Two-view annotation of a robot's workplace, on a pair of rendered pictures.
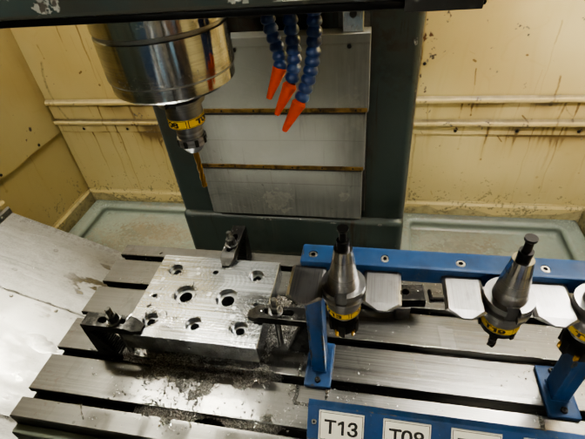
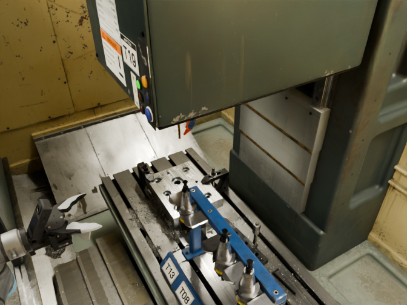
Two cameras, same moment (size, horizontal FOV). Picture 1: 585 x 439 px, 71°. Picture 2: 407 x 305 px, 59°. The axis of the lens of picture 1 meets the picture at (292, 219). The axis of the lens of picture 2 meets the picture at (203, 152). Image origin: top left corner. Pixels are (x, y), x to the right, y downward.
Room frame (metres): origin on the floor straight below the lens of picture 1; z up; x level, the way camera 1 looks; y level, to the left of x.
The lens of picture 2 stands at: (-0.14, -0.69, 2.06)
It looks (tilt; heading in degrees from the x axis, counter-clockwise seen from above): 37 degrees down; 46
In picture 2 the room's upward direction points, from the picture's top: 1 degrees counter-clockwise
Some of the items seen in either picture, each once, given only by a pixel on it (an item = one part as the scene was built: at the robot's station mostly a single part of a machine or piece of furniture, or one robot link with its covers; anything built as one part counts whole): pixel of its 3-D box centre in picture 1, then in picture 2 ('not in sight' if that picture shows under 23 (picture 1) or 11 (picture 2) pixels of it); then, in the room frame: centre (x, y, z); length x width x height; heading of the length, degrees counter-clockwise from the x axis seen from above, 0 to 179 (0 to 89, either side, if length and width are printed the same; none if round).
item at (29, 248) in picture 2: not in sight; (46, 233); (0.01, 0.10, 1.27); 0.12 x 0.08 x 0.09; 167
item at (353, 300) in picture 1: (343, 287); (186, 208); (0.39, -0.06, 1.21); 0.06 x 0.06 x 0.03
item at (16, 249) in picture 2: not in sight; (15, 244); (-0.06, 0.12, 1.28); 0.08 x 0.05 x 0.08; 77
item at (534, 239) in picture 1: (527, 248); (224, 235); (0.34, -0.28, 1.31); 0.02 x 0.02 x 0.03
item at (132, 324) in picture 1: (117, 330); (146, 175); (0.55, 0.39, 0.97); 0.13 x 0.03 x 0.15; 76
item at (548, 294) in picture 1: (552, 305); (234, 273); (0.32, -0.33, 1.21); 0.07 x 0.05 x 0.01; 166
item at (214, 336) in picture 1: (207, 302); (182, 191); (0.60, 0.21, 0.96); 0.29 x 0.23 x 0.05; 76
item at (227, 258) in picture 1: (234, 253); (214, 180); (0.74, 0.15, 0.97); 0.13 x 0.03 x 0.15; 166
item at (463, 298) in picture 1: (463, 298); (213, 244); (0.35, -0.22, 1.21); 0.07 x 0.05 x 0.01; 166
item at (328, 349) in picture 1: (316, 321); (194, 224); (0.46, -0.02, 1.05); 0.10 x 0.05 x 0.30; 166
